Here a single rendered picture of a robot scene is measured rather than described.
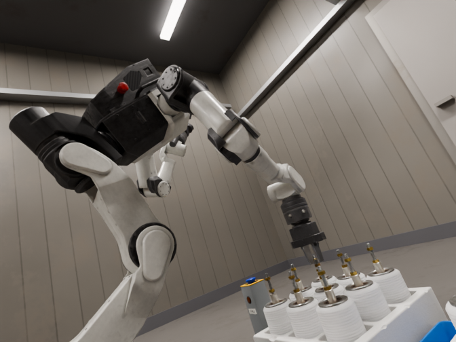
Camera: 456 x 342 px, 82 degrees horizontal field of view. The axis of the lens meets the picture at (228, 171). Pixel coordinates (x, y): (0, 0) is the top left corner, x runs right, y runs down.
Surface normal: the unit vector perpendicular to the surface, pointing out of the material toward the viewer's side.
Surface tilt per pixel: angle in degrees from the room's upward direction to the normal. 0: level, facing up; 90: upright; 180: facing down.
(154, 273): 90
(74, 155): 90
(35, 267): 90
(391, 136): 90
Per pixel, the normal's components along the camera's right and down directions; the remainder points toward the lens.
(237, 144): -0.25, -0.06
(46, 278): 0.50, -0.41
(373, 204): -0.81, 0.09
